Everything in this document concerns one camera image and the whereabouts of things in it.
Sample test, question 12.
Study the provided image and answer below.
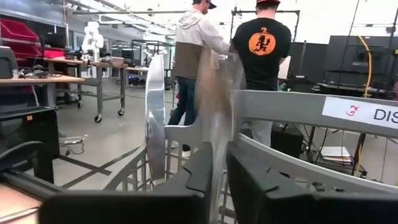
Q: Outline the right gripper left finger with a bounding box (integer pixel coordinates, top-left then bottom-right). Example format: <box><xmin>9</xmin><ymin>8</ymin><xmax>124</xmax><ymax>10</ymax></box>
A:
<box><xmin>39</xmin><ymin>141</ymin><xmax>214</xmax><ymax>224</ymax></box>

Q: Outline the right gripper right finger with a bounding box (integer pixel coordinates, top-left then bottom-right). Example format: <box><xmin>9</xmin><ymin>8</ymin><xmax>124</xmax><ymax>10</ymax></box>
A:
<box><xmin>226</xmin><ymin>144</ymin><xmax>398</xmax><ymax>224</ymax></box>

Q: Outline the black case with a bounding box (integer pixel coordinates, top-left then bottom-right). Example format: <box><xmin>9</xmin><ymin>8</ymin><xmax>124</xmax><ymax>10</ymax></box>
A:
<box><xmin>270</xmin><ymin>126</ymin><xmax>305</xmax><ymax>159</ymax></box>

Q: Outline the paper stack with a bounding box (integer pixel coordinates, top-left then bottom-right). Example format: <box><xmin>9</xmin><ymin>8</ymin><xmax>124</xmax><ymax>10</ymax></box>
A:
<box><xmin>320</xmin><ymin>146</ymin><xmax>352</xmax><ymax>164</ymax></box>

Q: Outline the white power strip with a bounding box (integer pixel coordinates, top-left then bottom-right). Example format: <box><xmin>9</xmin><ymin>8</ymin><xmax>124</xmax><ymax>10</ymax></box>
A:
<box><xmin>58</xmin><ymin>136</ymin><xmax>85</xmax><ymax>146</ymax></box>

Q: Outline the grey mesh cutlery basket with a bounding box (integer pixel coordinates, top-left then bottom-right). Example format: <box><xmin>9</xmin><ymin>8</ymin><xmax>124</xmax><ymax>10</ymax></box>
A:
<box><xmin>104</xmin><ymin>89</ymin><xmax>398</xmax><ymax>224</ymax></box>

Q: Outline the wooden workbench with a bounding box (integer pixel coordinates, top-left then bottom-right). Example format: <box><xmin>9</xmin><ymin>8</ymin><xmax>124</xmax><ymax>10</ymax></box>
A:
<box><xmin>0</xmin><ymin>75</ymin><xmax>85</xmax><ymax>110</ymax></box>
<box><xmin>43</xmin><ymin>57</ymin><xmax>129</xmax><ymax>124</ymax></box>

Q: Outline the white label sticker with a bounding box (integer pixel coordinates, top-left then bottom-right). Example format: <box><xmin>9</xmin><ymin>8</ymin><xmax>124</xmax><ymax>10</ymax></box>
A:
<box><xmin>322</xmin><ymin>95</ymin><xmax>398</xmax><ymax>130</ymax></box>

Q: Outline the black cabinet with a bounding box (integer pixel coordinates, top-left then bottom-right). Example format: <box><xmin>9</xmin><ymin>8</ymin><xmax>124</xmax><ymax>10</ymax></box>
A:
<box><xmin>0</xmin><ymin>107</ymin><xmax>60</xmax><ymax>158</ymax></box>

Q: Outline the white board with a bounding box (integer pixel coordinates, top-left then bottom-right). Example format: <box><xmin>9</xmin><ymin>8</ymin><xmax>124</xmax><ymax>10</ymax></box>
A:
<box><xmin>277</xmin><ymin>55</ymin><xmax>292</xmax><ymax>80</ymax></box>

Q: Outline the person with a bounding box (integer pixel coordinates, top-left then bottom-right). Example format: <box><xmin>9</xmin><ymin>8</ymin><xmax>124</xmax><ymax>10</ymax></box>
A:
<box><xmin>167</xmin><ymin>0</ymin><xmax>233</xmax><ymax>158</ymax></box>
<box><xmin>231</xmin><ymin>0</ymin><xmax>293</xmax><ymax>147</ymax></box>

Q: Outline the black partition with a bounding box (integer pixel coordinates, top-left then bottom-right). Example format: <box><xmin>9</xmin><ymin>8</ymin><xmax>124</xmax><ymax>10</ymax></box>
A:
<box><xmin>287</xmin><ymin>34</ymin><xmax>398</xmax><ymax>94</ymax></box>

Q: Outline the red plastic bin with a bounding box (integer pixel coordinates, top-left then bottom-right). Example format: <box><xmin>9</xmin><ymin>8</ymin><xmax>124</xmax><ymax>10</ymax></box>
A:
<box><xmin>43</xmin><ymin>48</ymin><xmax>66</xmax><ymax>59</ymax></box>
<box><xmin>0</xmin><ymin>17</ymin><xmax>41</xmax><ymax>58</ymax></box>

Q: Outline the black power strip cable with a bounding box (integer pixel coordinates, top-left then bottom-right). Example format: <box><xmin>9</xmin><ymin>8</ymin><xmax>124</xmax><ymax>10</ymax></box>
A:
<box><xmin>63</xmin><ymin>142</ymin><xmax>85</xmax><ymax>156</ymax></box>

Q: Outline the black frame workcell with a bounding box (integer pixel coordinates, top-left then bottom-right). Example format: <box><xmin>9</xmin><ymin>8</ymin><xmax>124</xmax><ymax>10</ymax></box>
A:
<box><xmin>130</xmin><ymin>39</ymin><xmax>175</xmax><ymax>88</ymax></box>

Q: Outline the yellow cable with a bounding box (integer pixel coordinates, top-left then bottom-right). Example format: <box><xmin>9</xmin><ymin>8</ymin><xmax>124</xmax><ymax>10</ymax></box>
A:
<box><xmin>357</xmin><ymin>34</ymin><xmax>373</xmax><ymax>156</ymax></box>

